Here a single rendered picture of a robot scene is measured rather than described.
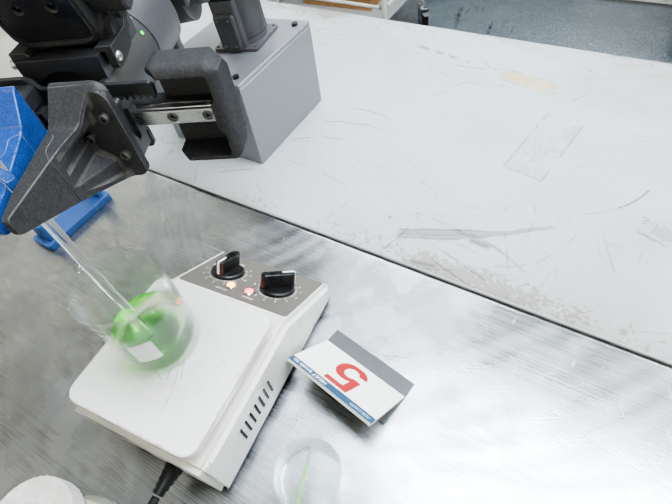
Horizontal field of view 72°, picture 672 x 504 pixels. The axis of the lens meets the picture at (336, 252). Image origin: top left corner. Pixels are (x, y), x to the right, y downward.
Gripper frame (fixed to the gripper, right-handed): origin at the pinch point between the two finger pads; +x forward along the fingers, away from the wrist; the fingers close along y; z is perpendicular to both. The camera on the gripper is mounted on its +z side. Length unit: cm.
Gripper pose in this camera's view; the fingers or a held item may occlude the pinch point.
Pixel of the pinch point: (36, 176)
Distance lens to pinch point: 28.0
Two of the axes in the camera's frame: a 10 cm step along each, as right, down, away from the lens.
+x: -0.5, 7.9, -6.1
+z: -1.1, -6.1, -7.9
